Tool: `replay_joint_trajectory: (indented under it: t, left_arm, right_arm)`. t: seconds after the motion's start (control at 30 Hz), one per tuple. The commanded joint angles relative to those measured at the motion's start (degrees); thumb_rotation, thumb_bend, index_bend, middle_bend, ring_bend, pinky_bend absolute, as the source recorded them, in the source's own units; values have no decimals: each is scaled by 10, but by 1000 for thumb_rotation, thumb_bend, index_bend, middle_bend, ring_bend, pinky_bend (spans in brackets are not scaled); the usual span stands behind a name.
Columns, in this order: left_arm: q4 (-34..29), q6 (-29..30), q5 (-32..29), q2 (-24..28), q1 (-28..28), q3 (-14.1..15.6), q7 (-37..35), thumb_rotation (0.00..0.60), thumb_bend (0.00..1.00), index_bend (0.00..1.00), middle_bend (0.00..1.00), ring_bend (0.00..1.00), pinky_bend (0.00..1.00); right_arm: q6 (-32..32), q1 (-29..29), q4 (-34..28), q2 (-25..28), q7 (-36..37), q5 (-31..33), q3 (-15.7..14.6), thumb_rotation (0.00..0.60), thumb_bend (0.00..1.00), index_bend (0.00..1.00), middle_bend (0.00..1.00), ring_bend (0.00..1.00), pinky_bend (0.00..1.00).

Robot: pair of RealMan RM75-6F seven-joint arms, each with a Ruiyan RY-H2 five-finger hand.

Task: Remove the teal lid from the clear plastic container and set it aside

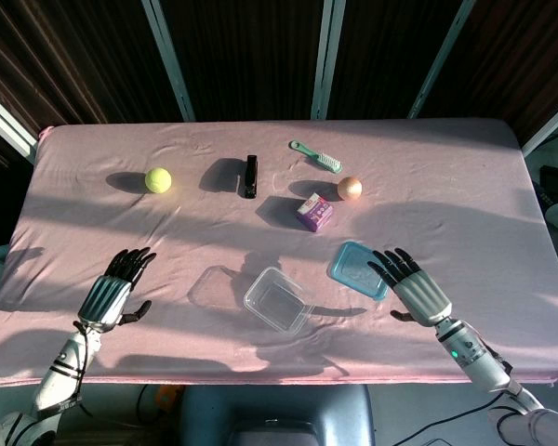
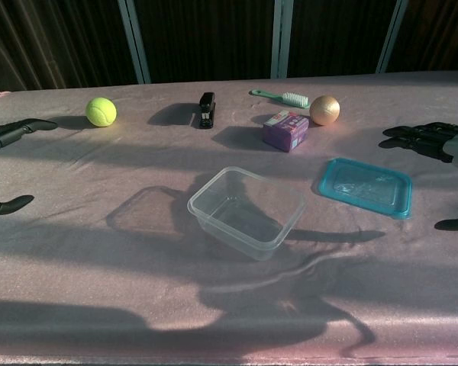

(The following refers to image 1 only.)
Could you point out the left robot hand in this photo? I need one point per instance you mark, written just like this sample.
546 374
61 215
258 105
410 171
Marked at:
104 302

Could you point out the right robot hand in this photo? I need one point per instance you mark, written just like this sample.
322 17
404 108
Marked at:
418 292

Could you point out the clear plastic container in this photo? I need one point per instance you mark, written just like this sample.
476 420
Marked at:
279 299

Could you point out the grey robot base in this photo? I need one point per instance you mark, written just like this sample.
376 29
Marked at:
279 413

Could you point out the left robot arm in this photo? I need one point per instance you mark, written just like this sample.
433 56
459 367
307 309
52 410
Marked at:
51 381

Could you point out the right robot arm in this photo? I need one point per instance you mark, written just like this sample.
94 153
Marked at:
488 367

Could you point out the purple cardboard box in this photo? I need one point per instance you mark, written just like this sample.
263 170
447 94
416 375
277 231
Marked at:
315 213

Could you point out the orange device under table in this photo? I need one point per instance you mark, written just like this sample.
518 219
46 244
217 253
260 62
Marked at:
167 397

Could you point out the orange onion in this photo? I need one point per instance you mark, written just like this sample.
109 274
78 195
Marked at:
350 188

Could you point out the pink tablecloth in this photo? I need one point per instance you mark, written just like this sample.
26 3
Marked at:
214 232

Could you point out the yellow tennis ball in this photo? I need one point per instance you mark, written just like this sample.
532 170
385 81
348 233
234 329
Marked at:
158 180

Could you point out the green cleaning brush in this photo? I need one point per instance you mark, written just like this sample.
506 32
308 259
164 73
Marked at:
323 158

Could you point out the black floor object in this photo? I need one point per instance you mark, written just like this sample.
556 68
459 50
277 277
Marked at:
555 183

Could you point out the black stapler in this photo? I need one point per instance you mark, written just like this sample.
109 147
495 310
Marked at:
251 179

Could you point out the light blue frame bar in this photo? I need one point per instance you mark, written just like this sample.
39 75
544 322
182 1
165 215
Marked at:
7 125
169 60
548 125
328 60
439 60

